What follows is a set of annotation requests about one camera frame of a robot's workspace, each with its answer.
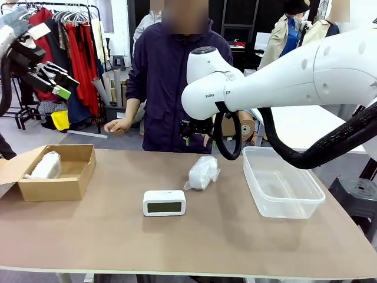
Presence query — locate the grey fleece garment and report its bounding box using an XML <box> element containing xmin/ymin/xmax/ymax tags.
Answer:
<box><xmin>0</xmin><ymin>6</ymin><xmax>30</xmax><ymax>30</ymax></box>

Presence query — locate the kraft paper roll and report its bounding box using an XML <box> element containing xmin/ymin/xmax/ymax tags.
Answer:
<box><xmin>237</xmin><ymin>110</ymin><xmax>257</xmax><ymax>144</ymax></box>

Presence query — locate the mannequin with beige coat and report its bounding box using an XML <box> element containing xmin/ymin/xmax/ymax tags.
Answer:
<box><xmin>259</xmin><ymin>0</ymin><xmax>310</xmax><ymax>70</ymax></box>

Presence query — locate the bystander in grey hoodie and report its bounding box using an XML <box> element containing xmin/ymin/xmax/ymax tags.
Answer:
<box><xmin>133</xmin><ymin>8</ymin><xmax>163</xmax><ymax>45</ymax></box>

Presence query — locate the person's blurred head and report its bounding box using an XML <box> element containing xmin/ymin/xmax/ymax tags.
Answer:
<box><xmin>150</xmin><ymin>0</ymin><xmax>210</xmax><ymax>35</ymax></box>

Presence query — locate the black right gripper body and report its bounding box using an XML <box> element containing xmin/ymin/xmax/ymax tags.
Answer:
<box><xmin>180</xmin><ymin>117</ymin><xmax>214</xmax><ymax>139</ymax></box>

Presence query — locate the beige cardboard tube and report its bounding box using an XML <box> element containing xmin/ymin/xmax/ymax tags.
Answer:
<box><xmin>102</xmin><ymin>73</ymin><xmax>117</xmax><ymax>104</ymax></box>

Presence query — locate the small cardboard floor box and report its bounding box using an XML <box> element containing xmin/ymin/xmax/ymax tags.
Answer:
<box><xmin>220</xmin><ymin>114</ymin><xmax>236</xmax><ymax>137</ymax></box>

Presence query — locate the black plastic stool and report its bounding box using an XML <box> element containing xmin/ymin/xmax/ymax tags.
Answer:
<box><xmin>328</xmin><ymin>176</ymin><xmax>377</xmax><ymax>242</ymax></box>

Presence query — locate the black metal clothes rack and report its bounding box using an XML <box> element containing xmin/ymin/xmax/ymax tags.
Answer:
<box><xmin>0</xmin><ymin>1</ymin><xmax>101</xmax><ymax>130</ymax></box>

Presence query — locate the small grey stool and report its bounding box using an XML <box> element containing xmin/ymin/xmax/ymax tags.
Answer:
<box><xmin>111</xmin><ymin>54</ymin><xmax>126</xmax><ymax>71</ymax></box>

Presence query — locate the white unwrapped digital clock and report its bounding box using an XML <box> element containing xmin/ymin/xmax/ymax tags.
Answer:
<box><xmin>143</xmin><ymin>189</ymin><xmax>187</xmax><ymax>218</ymax></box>

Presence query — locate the silver metal bar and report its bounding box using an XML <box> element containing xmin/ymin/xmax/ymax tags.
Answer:
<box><xmin>67</xmin><ymin>129</ymin><xmax>108</xmax><ymax>139</ymax></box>

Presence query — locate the beige left wrist camera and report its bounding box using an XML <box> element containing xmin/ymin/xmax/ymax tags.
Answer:
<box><xmin>28</xmin><ymin>22</ymin><xmax>52</xmax><ymax>41</ymax></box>

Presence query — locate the person's right forearm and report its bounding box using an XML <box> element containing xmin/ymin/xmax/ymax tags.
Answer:
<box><xmin>125</xmin><ymin>98</ymin><xmax>139</xmax><ymax>124</ymax></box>

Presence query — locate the black storage bin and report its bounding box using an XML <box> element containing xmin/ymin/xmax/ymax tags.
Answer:
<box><xmin>104</xmin><ymin>104</ymin><xmax>128</xmax><ymax>127</ymax></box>

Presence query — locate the brown cardboard box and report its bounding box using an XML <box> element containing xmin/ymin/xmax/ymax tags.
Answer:
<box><xmin>0</xmin><ymin>144</ymin><xmax>97</xmax><ymax>203</ymax></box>

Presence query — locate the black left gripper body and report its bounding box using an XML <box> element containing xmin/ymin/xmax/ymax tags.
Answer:
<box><xmin>11</xmin><ymin>34</ymin><xmax>59</xmax><ymax>94</ymax></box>

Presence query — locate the grey paper roll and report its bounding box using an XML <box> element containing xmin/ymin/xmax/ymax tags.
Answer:
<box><xmin>91</xmin><ymin>77</ymin><xmax>111</xmax><ymax>107</ymax></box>

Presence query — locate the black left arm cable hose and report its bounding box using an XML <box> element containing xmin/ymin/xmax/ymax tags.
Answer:
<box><xmin>0</xmin><ymin>50</ymin><xmax>14</xmax><ymax>117</ymax></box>

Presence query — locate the brown cardboard tube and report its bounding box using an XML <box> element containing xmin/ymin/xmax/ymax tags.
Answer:
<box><xmin>121</xmin><ymin>79</ymin><xmax>129</xmax><ymax>108</ymax></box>

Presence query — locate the bubble-wrapped clock with visible face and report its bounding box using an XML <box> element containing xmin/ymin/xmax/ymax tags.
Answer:
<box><xmin>23</xmin><ymin>151</ymin><xmax>62</xmax><ymax>180</ymax></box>

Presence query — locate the black hanging garment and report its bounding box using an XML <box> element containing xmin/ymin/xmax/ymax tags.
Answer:
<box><xmin>45</xmin><ymin>19</ymin><xmax>73</xmax><ymax>89</ymax></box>

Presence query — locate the long red dress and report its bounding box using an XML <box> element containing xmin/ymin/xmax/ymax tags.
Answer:
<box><xmin>65</xmin><ymin>23</ymin><xmax>100</xmax><ymax>116</ymax></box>

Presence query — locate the clear plastic container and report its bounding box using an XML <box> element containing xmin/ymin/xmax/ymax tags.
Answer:
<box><xmin>242</xmin><ymin>146</ymin><xmax>326</xmax><ymax>219</ymax></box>

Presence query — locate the yellow cloth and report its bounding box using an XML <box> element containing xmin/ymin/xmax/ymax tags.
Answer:
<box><xmin>51</xmin><ymin>110</ymin><xmax>71</xmax><ymax>132</ymax></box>

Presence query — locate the dark blue skirt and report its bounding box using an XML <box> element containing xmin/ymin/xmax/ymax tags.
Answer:
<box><xmin>67</xmin><ymin>94</ymin><xmax>92</xmax><ymax>124</ymax></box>

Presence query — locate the white side table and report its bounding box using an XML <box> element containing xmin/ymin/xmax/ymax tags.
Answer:
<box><xmin>249</xmin><ymin>104</ymin><xmax>371</xmax><ymax>154</ymax></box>

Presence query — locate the brown patterned garment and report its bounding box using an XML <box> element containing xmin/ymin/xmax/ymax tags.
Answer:
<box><xmin>58</xmin><ymin>22</ymin><xmax>70</xmax><ymax>51</ymax></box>

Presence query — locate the white monitor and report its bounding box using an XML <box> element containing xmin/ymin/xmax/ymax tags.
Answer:
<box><xmin>254</xmin><ymin>32</ymin><xmax>272</xmax><ymax>51</ymax></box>

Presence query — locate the dark-clothed bystander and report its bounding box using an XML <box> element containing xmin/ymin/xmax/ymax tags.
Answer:
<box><xmin>0</xmin><ymin>132</ymin><xmax>18</xmax><ymax>160</ymax></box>

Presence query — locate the red coat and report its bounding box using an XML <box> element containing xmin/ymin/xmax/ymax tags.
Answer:
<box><xmin>28</xmin><ymin>8</ymin><xmax>55</xmax><ymax>103</ymax></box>

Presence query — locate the fully bubble-wrapped clock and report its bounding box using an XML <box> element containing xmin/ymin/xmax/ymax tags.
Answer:
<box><xmin>183</xmin><ymin>155</ymin><xmax>221</xmax><ymax>192</ymax></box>

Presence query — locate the person's right hand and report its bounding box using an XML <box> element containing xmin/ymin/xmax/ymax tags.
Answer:
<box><xmin>104</xmin><ymin>119</ymin><xmax>130</xmax><ymax>136</ymax></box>

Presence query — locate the person in purple jacket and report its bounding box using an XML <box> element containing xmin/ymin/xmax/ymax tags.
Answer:
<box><xmin>125</xmin><ymin>20</ymin><xmax>234</xmax><ymax>154</ymax></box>

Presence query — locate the cream hanging garment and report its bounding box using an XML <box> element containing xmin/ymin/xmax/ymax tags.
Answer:
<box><xmin>90</xmin><ymin>19</ymin><xmax>106</xmax><ymax>64</ymax></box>

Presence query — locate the tall grey tube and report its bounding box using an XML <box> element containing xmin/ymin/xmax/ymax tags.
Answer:
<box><xmin>114</xmin><ymin>69</ymin><xmax>123</xmax><ymax>107</ymax></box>

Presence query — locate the black white patterned cloth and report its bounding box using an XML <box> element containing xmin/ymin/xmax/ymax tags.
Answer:
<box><xmin>38</xmin><ymin>100</ymin><xmax>69</xmax><ymax>116</ymax></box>

